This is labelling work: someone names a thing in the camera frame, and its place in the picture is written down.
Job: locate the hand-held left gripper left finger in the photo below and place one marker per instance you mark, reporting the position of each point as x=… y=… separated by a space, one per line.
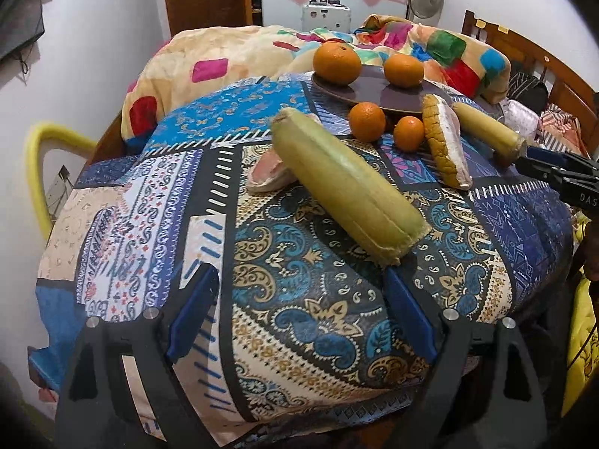
x=193 y=312

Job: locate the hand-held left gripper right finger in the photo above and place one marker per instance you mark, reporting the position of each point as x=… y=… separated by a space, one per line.
x=411 y=312

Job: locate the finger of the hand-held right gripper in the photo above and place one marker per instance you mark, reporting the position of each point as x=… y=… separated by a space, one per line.
x=543 y=170
x=550 y=153

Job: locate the small green pomelo peel slice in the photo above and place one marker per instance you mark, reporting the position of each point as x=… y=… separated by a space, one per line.
x=486 y=128

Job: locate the large green corn cob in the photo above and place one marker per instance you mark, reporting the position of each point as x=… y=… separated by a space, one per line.
x=346 y=182

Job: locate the striped cloth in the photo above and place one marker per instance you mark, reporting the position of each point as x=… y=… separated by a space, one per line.
x=564 y=124

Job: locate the black bag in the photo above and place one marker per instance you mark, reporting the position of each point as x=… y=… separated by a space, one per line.
x=529 y=90

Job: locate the wooden headboard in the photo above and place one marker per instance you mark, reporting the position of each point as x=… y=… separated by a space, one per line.
x=538 y=51

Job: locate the blue patterned blanket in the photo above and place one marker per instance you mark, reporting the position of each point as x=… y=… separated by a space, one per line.
x=304 y=336

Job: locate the yellow cloth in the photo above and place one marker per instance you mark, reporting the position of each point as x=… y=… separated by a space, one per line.
x=585 y=327

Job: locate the small orange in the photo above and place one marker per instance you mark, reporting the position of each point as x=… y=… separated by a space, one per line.
x=367 y=121
x=408 y=133

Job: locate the brown round plate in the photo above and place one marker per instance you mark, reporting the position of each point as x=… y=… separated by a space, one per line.
x=402 y=99

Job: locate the pink pomelo flesh piece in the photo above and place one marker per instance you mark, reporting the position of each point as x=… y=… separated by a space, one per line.
x=271 y=174

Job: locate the medium orange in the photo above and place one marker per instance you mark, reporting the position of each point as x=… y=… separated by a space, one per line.
x=404 y=71

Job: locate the yellow chair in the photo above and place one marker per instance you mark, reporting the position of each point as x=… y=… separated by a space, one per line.
x=35 y=159

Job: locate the large orange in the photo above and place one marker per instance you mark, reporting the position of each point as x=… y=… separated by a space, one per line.
x=337 y=63

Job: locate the colourful patchwork quilt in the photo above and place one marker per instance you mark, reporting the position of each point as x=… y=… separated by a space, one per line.
x=224 y=56

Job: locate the white appliance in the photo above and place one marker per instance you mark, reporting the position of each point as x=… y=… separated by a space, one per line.
x=325 y=16

